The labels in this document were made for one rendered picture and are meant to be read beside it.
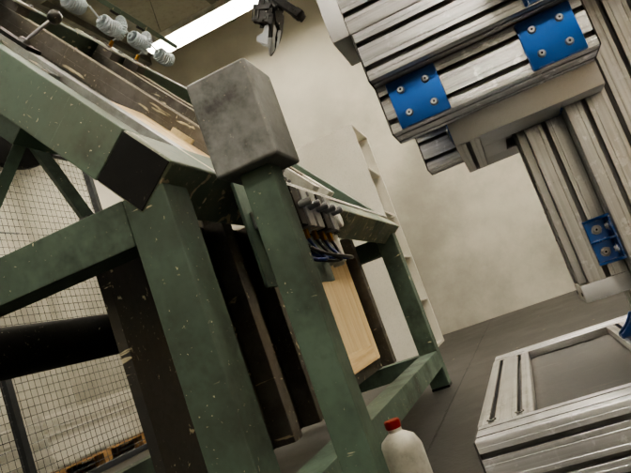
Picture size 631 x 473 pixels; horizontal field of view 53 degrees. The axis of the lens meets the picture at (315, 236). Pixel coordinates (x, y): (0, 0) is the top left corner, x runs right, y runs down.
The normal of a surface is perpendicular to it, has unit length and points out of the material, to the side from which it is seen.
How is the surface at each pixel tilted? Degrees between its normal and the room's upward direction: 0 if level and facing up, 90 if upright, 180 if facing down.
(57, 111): 90
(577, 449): 90
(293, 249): 90
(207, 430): 90
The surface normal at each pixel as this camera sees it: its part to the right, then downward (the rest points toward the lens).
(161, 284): -0.31, -0.04
